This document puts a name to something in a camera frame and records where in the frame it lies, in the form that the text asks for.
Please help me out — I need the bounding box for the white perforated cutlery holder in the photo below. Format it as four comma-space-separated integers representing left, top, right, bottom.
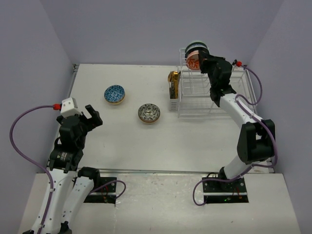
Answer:
169, 70, 182, 112

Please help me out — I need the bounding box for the blue triangle pattern bowl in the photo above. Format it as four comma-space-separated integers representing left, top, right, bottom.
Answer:
104, 85, 125, 102

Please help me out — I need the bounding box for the aluminium table edge rail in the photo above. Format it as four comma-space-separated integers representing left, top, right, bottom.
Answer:
65, 64, 79, 98

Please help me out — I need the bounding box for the gold utensil in holder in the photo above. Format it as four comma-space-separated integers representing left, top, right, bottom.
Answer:
168, 71, 180, 99

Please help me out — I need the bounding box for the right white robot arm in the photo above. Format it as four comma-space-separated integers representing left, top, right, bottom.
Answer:
198, 50, 278, 192

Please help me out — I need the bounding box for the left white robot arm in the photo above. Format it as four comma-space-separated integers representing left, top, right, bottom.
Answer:
27, 104, 103, 234

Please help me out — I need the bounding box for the dark rim bowl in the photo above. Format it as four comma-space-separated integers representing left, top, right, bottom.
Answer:
138, 103, 160, 119

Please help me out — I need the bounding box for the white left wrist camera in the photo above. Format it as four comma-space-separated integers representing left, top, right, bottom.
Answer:
60, 97, 82, 117

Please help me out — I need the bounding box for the pink rim bowl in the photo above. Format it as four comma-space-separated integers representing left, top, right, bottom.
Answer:
186, 50, 200, 71

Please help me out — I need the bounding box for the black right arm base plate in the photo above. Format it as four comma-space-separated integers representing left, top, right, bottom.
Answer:
202, 178, 249, 204

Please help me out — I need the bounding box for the white wire dish rack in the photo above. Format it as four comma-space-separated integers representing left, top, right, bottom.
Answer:
178, 48, 256, 118

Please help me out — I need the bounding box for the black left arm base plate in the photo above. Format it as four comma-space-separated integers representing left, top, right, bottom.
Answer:
84, 176, 117, 204

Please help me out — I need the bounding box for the teal rim back bowl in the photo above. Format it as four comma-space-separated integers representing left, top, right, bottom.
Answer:
185, 40, 208, 53

